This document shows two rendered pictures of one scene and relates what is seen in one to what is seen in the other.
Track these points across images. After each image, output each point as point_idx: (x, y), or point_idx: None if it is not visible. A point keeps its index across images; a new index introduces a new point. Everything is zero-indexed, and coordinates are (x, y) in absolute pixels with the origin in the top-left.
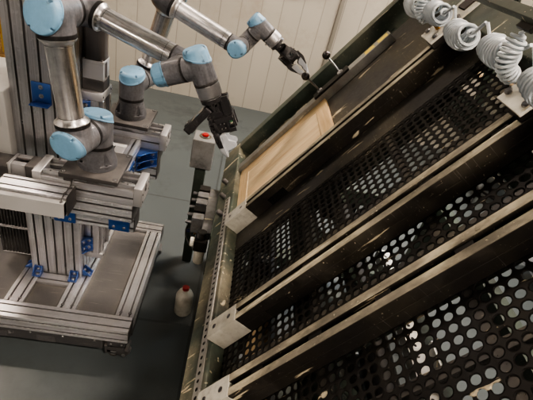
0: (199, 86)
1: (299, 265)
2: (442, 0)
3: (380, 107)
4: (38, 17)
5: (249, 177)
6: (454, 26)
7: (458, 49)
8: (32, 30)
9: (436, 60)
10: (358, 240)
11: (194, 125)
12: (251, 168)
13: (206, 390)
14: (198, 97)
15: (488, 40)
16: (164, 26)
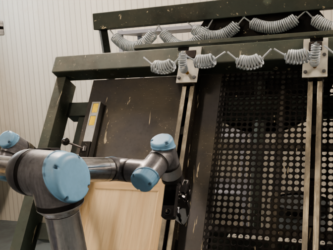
0: (176, 167)
1: (307, 226)
2: (153, 61)
3: (190, 135)
4: (75, 180)
5: None
6: (247, 58)
7: (257, 68)
8: (71, 201)
9: (195, 91)
10: (320, 180)
11: (176, 206)
12: None
13: None
14: (172, 179)
15: (293, 52)
16: None
